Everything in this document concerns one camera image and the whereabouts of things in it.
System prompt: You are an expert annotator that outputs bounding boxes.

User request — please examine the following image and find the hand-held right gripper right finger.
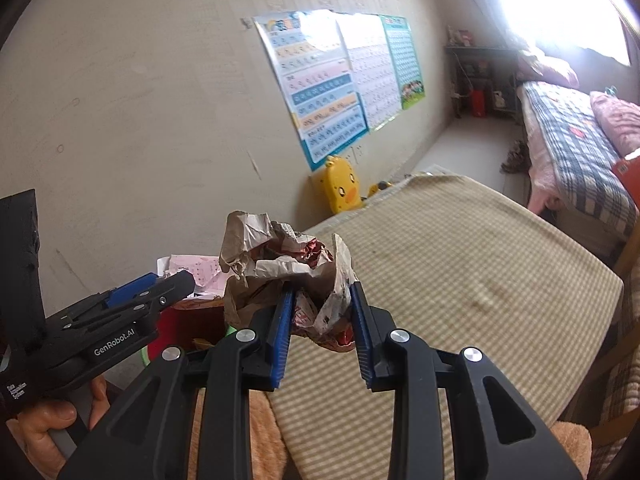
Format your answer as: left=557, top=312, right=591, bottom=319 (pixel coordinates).
left=350, top=282, right=583, bottom=480

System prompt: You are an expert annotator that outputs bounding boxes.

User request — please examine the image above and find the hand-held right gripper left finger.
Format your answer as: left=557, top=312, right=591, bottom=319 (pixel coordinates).
left=57, top=287, right=295, bottom=480

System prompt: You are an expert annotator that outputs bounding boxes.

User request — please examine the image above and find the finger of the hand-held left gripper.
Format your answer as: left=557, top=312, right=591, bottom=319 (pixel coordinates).
left=144, top=269, right=197, bottom=318
left=104, top=272, right=160, bottom=310

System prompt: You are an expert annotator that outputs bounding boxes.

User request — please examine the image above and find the torn pink white carton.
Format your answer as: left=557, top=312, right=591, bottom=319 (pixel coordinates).
left=157, top=254, right=227, bottom=307

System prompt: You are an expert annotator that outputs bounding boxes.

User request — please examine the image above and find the green rimmed bin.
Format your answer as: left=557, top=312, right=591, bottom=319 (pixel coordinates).
left=137, top=300, right=237, bottom=377

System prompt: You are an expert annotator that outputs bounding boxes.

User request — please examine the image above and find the brown paper bag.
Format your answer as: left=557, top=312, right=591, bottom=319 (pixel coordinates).
left=219, top=210, right=361, bottom=354

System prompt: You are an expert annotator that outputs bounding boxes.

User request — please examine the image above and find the person's left hand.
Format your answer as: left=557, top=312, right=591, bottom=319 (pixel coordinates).
left=7, top=376, right=109, bottom=480

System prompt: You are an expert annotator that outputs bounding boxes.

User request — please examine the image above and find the brown plush toy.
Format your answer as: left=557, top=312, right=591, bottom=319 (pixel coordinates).
left=187, top=389, right=594, bottom=480

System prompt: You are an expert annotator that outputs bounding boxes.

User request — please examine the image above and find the yellow duck toy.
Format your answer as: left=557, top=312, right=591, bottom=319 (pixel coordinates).
left=322, top=155, right=362, bottom=214

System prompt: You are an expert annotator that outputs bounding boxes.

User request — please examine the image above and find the pair of shoes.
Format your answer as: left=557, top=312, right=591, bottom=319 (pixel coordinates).
left=501, top=140, right=529, bottom=175

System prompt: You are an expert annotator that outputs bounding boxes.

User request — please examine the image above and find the bed with checked sheet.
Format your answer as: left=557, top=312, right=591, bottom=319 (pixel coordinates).
left=515, top=80, right=640, bottom=252

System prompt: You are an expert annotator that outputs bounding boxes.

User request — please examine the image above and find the wooden chair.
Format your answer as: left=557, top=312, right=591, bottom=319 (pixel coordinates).
left=565, top=220, right=640, bottom=467

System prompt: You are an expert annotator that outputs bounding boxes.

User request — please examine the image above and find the dark shelf table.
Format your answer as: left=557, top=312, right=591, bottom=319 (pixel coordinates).
left=444, top=45, right=521, bottom=119

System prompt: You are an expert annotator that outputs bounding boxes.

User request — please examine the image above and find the red book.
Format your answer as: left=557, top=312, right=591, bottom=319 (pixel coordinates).
left=612, top=152, right=640, bottom=199

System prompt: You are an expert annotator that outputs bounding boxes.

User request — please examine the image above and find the pink pillow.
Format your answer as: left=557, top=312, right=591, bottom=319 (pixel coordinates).
left=517, top=52, right=580, bottom=89

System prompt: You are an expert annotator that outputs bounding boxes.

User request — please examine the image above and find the pink blanket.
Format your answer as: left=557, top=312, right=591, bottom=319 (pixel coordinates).
left=590, top=91, right=640, bottom=157

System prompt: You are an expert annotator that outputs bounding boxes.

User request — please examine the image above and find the window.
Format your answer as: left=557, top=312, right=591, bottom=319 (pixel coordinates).
left=495, top=0, right=632, bottom=67

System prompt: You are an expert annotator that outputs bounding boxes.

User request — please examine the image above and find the blue alphabet wall poster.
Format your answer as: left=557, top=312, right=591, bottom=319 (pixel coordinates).
left=252, top=10, right=371, bottom=172

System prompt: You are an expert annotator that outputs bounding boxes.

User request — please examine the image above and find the white chart wall poster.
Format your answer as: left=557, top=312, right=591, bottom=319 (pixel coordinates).
left=332, top=11, right=404, bottom=132

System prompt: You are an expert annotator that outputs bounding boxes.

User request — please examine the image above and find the green chart wall poster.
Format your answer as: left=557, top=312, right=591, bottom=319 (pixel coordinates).
left=379, top=14, right=426, bottom=110

